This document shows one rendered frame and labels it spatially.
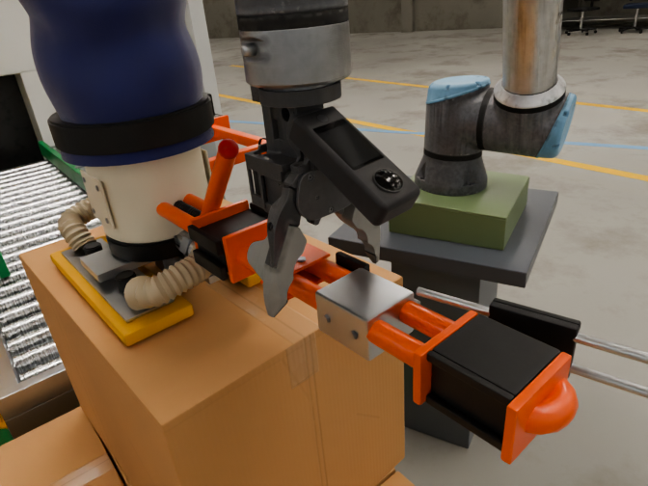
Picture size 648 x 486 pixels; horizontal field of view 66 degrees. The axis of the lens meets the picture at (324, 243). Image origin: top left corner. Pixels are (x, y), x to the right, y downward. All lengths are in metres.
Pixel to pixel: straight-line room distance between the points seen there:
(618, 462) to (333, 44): 1.64
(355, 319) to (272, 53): 0.23
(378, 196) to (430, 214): 0.90
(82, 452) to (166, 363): 0.56
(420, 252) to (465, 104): 0.36
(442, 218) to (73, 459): 0.96
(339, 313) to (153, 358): 0.31
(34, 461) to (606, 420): 1.64
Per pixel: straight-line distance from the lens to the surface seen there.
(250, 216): 0.64
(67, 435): 1.26
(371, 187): 0.39
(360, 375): 0.79
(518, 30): 1.13
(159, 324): 0.72
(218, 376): 0.63
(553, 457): 1.82
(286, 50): 0.40
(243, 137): 1.05
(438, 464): 1.74
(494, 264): 1.21
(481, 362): 0.38
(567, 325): 0.43
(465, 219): 1.26
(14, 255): 2.20
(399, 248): 1.26
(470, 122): 1.27
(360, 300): 0.45
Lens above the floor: 1.35
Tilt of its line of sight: 27 degrees down
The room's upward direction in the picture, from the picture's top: 5 degrees counter-clockwise
